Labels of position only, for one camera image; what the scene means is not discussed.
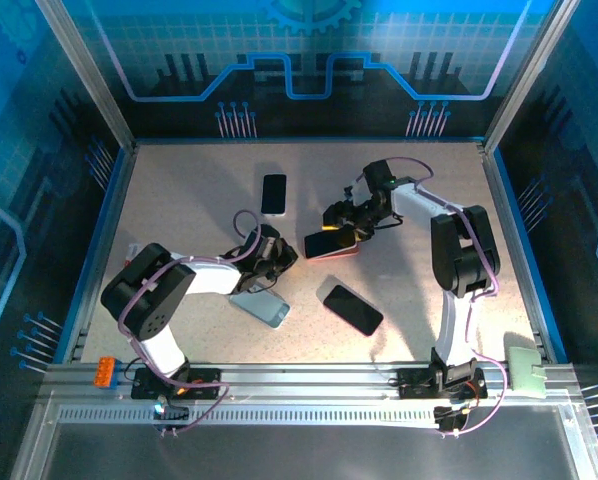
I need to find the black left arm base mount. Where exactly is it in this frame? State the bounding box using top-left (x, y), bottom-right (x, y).
top-left (131, 367), bottom-right (224, 400)

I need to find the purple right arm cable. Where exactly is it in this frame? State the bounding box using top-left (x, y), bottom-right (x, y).
top-left (381, 157), bottom-right (509, 439)

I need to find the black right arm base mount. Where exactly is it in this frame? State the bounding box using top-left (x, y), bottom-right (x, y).
top-left (397, 367), bottom-right (489, 400)

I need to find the dark metal front plate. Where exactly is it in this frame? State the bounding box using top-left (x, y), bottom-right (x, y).
top-left (13, 399), bottom-right (598, 480)

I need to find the orange connector block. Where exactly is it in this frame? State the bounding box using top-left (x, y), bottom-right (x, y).
top-left (93, 356), bottom-right (118, 389)

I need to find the aluminium frame post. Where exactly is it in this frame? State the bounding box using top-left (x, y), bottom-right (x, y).
top-left (481, 0), bottom-right (580, 154)
top-left (32, 0), bottom-right (139, 151)

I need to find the pale green plastic bracket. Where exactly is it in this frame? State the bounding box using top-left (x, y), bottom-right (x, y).
top-left (507, 345), bottom-right (550, 399)

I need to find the black cable connector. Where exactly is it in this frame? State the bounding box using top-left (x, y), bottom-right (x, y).
top-left (151, 399), bottom-right (190, 426)
top-left (432, 405), bottom-right (473, 436)

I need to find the black phone with red edge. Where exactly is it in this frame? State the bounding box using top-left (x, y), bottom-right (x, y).
top-left (322, 283), bottom-right (384, 337)

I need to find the black phone with white edge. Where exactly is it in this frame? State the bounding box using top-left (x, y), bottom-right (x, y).
top-left (260, 173), bottom-right (288, 217)

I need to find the aluminium table side rail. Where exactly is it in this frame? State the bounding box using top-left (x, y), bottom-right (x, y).
top-left (478, 141), bottom-right (570, 364)
top-left (53, 142), bottom-right (141, 364)

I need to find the slotted grey cable duct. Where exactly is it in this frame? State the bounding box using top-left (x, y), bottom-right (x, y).
top-left (58, 405), bottom-right (443, 426)

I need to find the aluminium mounting rail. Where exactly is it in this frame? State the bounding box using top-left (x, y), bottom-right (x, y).
top-left (42, 362), bottom-right (590, 401)

